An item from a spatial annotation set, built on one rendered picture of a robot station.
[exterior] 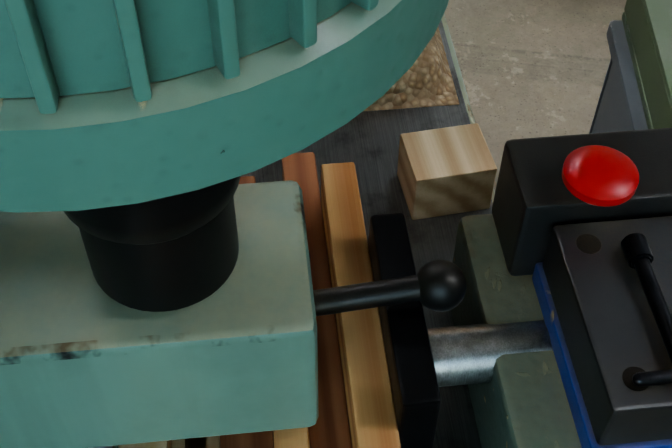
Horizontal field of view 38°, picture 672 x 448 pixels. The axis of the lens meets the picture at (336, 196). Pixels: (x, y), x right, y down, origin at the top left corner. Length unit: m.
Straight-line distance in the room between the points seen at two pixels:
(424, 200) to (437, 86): 0.10
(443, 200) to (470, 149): 0.03
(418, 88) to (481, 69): 1.40
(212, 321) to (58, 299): 0.05
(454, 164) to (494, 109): 1.40
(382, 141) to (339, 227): 0.15
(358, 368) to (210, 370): 0.07
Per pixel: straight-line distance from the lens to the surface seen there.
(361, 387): 0.38
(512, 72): 1.99
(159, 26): 0.17
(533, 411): 0.40
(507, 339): 0.41
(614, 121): 1.25
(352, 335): 0.39
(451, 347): 0.41
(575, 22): 2.14
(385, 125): 0.58
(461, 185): 0.52
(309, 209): 0.47
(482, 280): 0.43
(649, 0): 1.17
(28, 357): 0.34
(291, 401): 0.36
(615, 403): 0.36
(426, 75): 0.59
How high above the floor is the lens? 1.31
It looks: 49 degrees down
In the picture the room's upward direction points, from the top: 1 degrees clockwise
